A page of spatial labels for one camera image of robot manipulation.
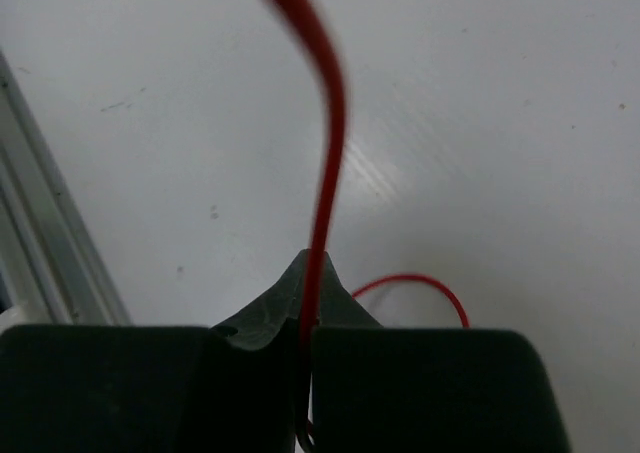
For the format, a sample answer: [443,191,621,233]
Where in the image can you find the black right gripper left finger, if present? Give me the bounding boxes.
[1,255,305,452]

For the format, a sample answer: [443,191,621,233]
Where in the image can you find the thin red headphone cable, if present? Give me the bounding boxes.
[249,0,471,449]

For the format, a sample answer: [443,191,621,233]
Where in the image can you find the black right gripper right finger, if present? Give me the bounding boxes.
[305,251,570,452]

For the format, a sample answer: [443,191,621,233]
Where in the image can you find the aluminium rail frame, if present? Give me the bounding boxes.
[1,60,130,328]

